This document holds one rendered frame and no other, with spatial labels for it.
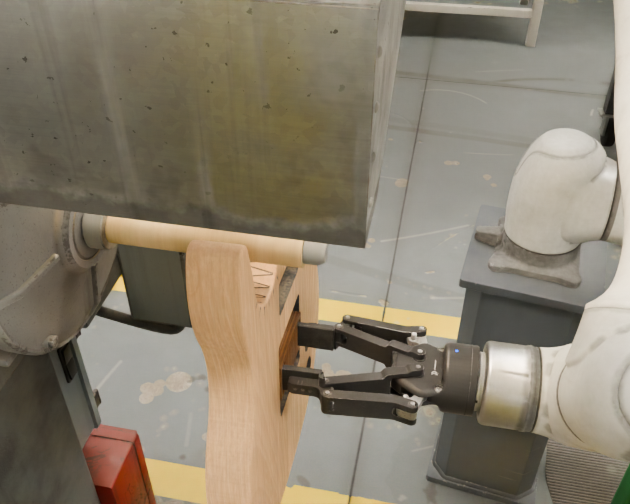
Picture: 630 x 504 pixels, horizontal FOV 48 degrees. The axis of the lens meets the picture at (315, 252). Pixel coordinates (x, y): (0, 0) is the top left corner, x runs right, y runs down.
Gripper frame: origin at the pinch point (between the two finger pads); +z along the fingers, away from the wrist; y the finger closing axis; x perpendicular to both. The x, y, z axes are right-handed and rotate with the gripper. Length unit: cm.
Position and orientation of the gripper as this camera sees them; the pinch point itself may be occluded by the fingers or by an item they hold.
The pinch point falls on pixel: (292, 354)
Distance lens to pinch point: 80.6
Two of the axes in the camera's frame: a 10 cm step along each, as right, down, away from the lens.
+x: 0.1, -8.4, -5.4
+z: -9.8, -1.2, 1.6
